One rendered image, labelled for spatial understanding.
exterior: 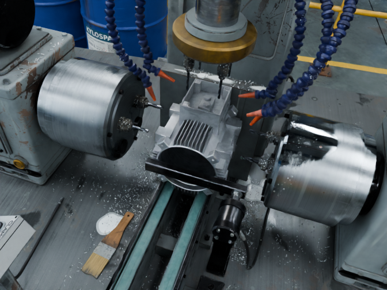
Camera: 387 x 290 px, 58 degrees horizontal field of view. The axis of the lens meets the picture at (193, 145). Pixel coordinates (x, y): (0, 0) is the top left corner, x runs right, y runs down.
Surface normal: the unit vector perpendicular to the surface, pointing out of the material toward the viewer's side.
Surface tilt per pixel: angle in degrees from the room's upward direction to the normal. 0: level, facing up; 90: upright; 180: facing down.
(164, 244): 0
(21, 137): 90
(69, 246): 0
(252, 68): 90
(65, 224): 0
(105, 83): 13
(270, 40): 90
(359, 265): 90
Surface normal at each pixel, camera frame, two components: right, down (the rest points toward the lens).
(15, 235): 0.86, -0.12
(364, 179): -0.16, -0.06
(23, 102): 0.95, 0.26
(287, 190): -0.29, 0.49
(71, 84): -0.09, -0.30
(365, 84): 0.07, -0.70
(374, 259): -0.31, 0.66
